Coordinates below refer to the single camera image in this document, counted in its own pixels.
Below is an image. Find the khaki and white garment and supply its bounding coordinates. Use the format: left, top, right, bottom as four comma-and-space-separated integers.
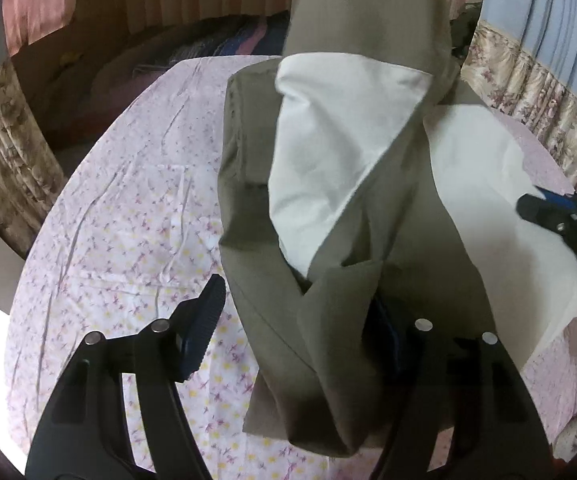
218, 0, 577, 457

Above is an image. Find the dark clothes pile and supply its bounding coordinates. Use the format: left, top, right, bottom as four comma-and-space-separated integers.
450, 3, 481, 62

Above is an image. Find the blue floral curtain right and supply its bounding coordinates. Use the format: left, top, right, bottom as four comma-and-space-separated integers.
461, 0, 577, 188

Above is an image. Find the pink floral bed sheet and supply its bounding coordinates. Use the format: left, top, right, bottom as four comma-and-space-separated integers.
5, 53, 577, 480

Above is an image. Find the brown wooden headboard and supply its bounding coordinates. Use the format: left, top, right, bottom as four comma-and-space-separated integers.
12, 11, 165, 131

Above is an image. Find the blue pink striped blanket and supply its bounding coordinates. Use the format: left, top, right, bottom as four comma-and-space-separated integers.
131, 10, 291, 76

